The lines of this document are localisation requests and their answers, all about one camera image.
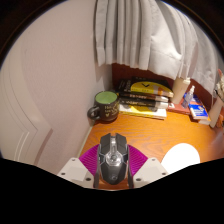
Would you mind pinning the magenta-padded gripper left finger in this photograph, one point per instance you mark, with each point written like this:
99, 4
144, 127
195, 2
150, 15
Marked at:
87, 163

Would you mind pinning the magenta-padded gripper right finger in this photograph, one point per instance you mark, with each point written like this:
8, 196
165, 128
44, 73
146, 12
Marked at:
137, 161

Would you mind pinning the grey black computer mouse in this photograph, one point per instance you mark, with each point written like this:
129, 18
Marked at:
113, 160

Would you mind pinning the white yellow black mouse pad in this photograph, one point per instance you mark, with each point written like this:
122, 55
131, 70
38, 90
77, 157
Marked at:
181, 158

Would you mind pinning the dark mug with green interior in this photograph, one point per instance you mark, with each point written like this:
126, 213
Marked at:
106, 106

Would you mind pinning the red book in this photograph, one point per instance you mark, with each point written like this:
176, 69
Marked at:
178, 108

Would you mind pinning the black book with yellow cover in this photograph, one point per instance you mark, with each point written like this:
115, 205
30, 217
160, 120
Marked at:
146, 86

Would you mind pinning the orange book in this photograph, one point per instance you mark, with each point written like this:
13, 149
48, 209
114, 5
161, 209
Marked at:
206, 120

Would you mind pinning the blue book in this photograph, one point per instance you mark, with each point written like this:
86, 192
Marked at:
199, 110

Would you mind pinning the clear spray bottle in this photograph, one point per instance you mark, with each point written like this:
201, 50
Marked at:
188, 98

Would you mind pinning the cream tumbler cup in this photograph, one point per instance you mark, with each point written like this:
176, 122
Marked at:
180, 90

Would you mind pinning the white ceramic vase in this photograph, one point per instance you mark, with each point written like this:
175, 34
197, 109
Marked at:
216, 113

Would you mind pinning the white pleated curtain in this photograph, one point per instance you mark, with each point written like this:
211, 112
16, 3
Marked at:
150, 33

